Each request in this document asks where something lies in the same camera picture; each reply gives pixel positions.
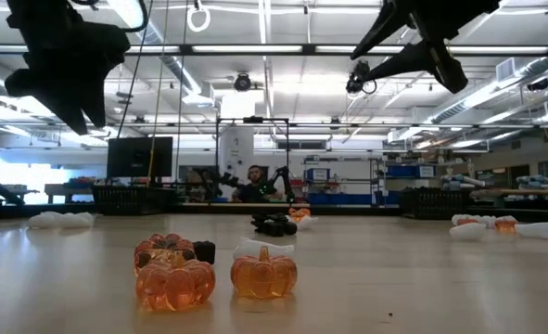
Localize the white pillar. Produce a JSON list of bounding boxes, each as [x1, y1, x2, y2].
[[219, 125, 255, 186]]

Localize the black plastic mesh basket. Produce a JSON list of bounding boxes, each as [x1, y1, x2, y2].
[[91, 184, 166, 216], [399, 187, 472, 221]]

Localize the black rig frame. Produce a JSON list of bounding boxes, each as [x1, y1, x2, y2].
[[215, 116, 291, 205]]

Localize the round black camera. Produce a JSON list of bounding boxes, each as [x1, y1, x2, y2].
[[233, 71, 253, 93]]

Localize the ceiling light strip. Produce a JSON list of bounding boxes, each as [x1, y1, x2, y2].
[[447, 45, 548, 55], [191, 44, 305, 54]]

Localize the white hanging ring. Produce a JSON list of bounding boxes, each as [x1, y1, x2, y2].
[[186, 3, 211, 33]]

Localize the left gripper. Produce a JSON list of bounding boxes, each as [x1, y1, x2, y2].
[[4, 0, 132, 136]]

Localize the blue storage box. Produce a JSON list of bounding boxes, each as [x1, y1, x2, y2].
[[387, 164, 437, 179]]

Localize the grey material rolls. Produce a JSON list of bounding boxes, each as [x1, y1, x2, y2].
[[516, 174, 548, 190], [441, 173, 487, 192]]

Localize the black computer monitor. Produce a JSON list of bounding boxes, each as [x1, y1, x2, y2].
[[106, 135, 174, 180]]

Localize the blue and white box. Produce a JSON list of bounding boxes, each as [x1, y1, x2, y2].
[[304, 167, 331, 183]]

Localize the wooden workbench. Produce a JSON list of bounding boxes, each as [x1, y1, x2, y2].
[[44, 183, 94, 205]]

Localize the person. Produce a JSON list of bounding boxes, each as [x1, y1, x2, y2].
[[230, 164, 285, 204]]

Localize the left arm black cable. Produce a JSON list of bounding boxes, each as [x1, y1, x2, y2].
[[69, 0, 150, 33]]

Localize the blue storage bins row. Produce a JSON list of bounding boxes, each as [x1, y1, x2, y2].
[[306, 192, 373, 207]]

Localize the black hanging cable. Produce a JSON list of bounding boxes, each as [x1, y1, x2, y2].
[[115, 0, 155, 140]]

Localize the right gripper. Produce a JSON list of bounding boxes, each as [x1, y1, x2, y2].
[[350, 0, 502, 95]]

